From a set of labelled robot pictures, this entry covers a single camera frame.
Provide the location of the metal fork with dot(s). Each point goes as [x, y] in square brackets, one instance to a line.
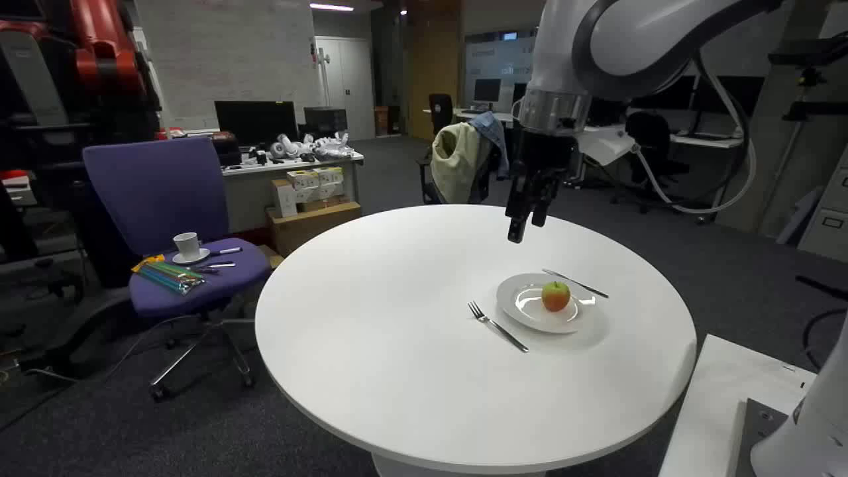
[500, 328]

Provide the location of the red black robot machine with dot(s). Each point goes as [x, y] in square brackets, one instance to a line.
[97, 44]

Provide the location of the white yellow printed box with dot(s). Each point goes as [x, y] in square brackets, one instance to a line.
[305, 186]
[329, 185]

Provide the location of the metal table knife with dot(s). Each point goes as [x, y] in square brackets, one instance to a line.
[578, 284]

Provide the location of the small black monitor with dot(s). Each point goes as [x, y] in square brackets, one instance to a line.
[324, 120]

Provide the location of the green red apple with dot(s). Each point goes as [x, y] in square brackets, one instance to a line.
[554, 297]

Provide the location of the purple office chair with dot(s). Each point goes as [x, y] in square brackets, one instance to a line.
[160, 189]

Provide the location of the white door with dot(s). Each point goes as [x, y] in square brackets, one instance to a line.
[345, 84]

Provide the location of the long white office desk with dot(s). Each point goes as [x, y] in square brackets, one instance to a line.
[707, 138]

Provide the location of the black highback chair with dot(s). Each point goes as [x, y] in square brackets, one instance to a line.
[442, 111]

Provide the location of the white clutter pile on desk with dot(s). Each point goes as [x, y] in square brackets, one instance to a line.
[308, 148]

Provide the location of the grey office desk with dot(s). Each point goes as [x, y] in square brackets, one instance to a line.
[252, 189]

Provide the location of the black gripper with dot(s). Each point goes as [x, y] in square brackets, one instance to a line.
[542, 162]

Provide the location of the black swivel office chair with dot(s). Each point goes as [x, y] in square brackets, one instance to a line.
[652, 142]

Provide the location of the grey metal base plate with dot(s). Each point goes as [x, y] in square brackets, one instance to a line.
[757, 434]

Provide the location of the white plastic cutlery piece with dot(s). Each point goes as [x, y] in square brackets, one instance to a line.
[226, 251]
[220, 267]

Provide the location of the yellow packet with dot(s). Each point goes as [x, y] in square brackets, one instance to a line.
[149, 264]

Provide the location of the large black monitor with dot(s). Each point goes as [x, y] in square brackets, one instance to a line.
[255, 124]

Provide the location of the brown cardboard box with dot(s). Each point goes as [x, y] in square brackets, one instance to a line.
[313, 227]

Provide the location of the white saucer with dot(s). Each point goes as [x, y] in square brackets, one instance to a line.
[206, 256]

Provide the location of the white filing cabinet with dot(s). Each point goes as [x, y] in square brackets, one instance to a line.
[827, 213]

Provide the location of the ceiling light strip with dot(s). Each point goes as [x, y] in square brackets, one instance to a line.
[332, 7]

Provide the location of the black desk monitor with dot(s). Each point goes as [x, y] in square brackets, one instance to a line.
[739, 97]

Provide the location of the white round plate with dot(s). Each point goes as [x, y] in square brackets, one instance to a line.
[521, 307]

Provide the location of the plain white carton box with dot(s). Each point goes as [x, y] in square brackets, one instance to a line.
[285, 201]

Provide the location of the white robot mounting platform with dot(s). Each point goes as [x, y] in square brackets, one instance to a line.
[717, 406]

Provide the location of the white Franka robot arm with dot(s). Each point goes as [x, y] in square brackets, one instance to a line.
[638, 35]

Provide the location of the white cup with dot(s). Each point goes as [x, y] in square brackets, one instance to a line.
[186, 246]

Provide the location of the blue cloth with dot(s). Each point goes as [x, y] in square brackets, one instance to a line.
[491, 133]

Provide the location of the cream jacket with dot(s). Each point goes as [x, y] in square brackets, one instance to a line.
[451, 161]

